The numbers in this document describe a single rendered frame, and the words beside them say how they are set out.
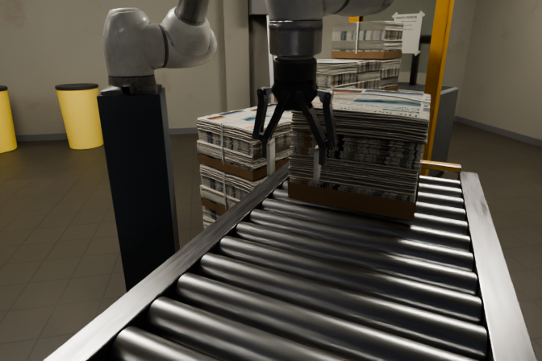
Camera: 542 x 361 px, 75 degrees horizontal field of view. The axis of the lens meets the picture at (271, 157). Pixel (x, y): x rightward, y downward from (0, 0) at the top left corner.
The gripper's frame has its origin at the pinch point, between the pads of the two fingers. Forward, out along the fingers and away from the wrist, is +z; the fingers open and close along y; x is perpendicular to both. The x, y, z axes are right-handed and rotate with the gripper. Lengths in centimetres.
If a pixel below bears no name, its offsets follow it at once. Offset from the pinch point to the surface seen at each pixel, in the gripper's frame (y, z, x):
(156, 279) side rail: 16.0, 12.8, 23.7
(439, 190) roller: -30.6, 16.0, -32.8
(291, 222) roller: 1.0, 14.6, -2.5
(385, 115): -15.6, -8.2, -11.9
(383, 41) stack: -5, -13, -177
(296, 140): 3.4, -0.4, -13.5
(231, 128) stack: 48, 17, -70
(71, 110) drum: 318, 64, -220
